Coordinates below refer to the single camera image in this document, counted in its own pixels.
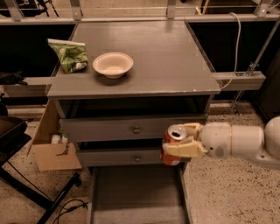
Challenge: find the brown cardboard box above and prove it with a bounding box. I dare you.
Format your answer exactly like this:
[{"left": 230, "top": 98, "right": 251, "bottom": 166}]
[{"left": 31, "top": 100, "right": 81, "bottom": 171}]

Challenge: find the grey middle drawer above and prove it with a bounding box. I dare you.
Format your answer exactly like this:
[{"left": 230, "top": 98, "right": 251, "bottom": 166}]
[{"left": 75, "top": 146, "right": 196, "bottom": 168}]

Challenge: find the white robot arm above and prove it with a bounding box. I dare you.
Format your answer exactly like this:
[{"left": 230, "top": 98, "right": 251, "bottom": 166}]
[{"left": 160, "top": 116, "right": 280, "bottom": 170}]

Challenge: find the black chair base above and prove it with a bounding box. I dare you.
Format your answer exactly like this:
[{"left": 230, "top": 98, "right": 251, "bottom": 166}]
[{"left": 0, "top": 115, "right": 82, "bottom": 224}]

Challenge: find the black floor cable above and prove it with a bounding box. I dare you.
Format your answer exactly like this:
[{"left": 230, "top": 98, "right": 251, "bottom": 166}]
[{"left": 6, "top": 160, "right": 89, "bottom": 224}]

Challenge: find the green chip bag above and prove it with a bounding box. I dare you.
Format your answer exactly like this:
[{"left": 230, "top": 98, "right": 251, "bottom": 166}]
[{"left": 47, "top": 38, "right": 88, "bottom": 74}]

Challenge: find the red coke can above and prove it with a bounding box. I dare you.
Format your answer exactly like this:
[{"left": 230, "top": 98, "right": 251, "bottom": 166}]
[{"left": 160, "top": 125, "right": 187, "bottom": 166}]

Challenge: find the white paper bowl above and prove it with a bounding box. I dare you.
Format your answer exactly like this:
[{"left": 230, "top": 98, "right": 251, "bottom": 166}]
[{"left": 92, "top": 52, "right": 134, "bottom": 79}]

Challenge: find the grey open bottom drawer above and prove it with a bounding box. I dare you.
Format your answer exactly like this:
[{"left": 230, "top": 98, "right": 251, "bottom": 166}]
[{"left": 86, "top": 164, "right": 193, "bottom": 224}]

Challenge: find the grey drawer cabinet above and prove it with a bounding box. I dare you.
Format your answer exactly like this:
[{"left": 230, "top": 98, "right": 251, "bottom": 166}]
[{"left": 46, "top": 20, "right": 221, "bottom": 172}]

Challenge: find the grey top drawer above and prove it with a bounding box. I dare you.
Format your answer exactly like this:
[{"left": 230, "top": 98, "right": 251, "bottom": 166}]
[{"left": 59, "top": 114, "right": 207, "bottom": 142}]

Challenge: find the grey metal rail frame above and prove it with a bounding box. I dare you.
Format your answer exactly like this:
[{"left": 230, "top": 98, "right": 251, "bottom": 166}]
[{"left": 0, "top": 0, "right": 280, "bottom": 92}]

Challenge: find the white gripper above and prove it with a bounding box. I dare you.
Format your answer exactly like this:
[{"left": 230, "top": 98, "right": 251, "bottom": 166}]
[{"left": 163, "top": 122, "right": 231, "bottom": 158}]

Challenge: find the white hanging cable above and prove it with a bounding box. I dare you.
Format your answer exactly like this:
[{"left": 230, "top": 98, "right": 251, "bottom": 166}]
[{"left": 219, "top": 11, "right": 242, "bottom": 90}]

